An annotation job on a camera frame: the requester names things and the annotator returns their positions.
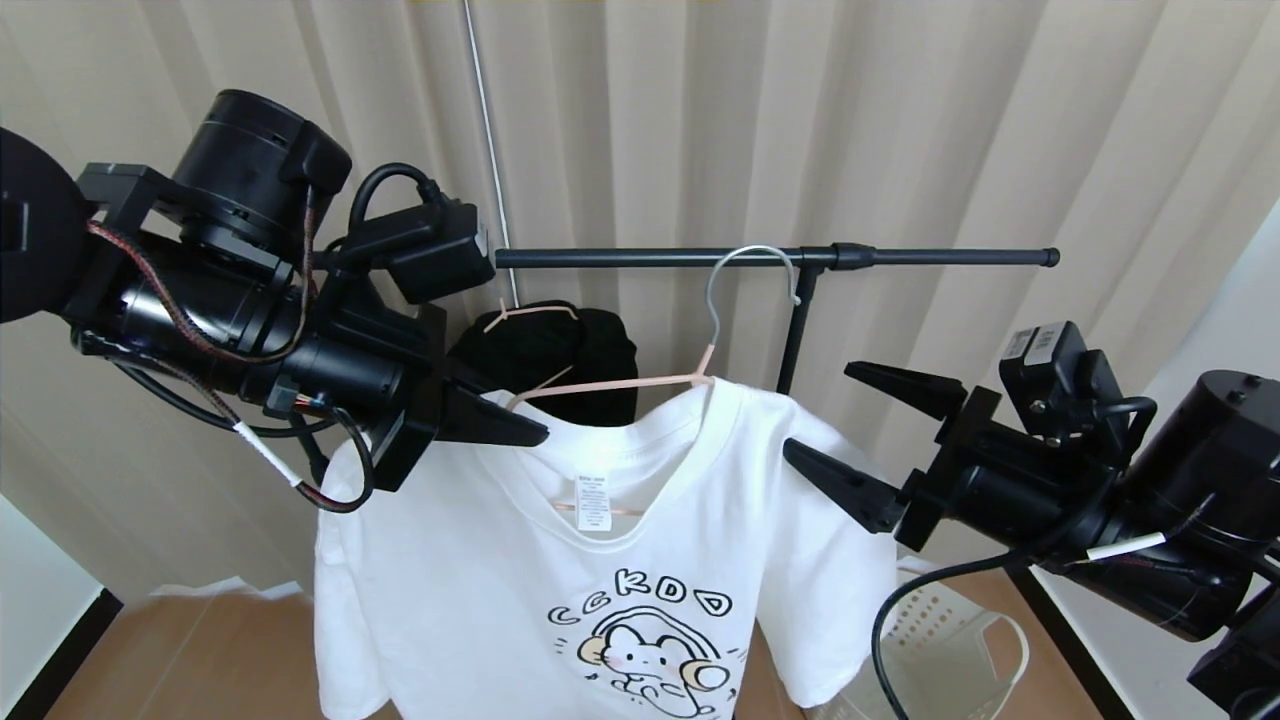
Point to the beige curtain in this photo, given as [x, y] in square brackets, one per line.
[900, 120]

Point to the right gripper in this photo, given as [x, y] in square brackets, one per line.
[1000, 500]

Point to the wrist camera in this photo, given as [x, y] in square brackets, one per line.
[1060, 390]
[440, 260]

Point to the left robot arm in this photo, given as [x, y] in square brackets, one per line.
[230, 170]

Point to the black clothes rack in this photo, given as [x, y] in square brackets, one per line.
[900, 257]

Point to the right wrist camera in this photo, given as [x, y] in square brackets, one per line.
[1060, 390]

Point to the white laundry basket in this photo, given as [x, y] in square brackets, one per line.
[950, 650]

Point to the pink clothes hanger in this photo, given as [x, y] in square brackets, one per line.
[540, 306]
[640, 382]

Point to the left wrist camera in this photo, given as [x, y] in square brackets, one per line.
[440, 260]

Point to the white printed t-shirt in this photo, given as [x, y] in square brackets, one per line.
[480, 580]

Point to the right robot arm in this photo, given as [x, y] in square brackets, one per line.
[1210, 470]

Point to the black garment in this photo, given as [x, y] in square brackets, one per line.
[590, 370]

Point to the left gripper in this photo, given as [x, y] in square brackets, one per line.
[400, 370]

